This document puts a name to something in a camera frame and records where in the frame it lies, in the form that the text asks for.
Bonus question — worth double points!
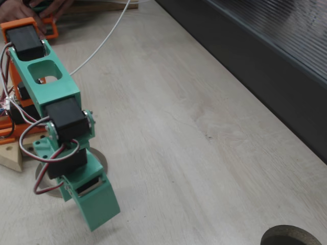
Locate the orange leader robot arm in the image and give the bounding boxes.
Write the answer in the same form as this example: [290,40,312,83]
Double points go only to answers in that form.
[30,0,59,40]

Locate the person's hand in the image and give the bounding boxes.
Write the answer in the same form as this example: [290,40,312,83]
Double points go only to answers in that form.
[0,0,75,35]

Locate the pale wooden plank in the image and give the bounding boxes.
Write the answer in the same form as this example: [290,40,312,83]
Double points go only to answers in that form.
[0,142,24,172]

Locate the red controller board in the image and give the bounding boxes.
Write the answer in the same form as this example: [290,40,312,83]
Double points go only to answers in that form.
[0,96,12,117]

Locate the grey translucent desk partition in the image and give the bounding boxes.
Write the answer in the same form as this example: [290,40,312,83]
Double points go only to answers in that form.
[155,0,327,165]

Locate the grey ring of tape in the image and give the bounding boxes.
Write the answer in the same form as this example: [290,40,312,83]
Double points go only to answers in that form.
[35,147,108,199]

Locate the orange board mount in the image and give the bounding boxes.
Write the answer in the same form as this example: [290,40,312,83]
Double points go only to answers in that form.
[0,113,16,145]

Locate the white USB cable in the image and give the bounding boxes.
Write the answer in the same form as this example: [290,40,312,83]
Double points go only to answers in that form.
[69,0,151,76]

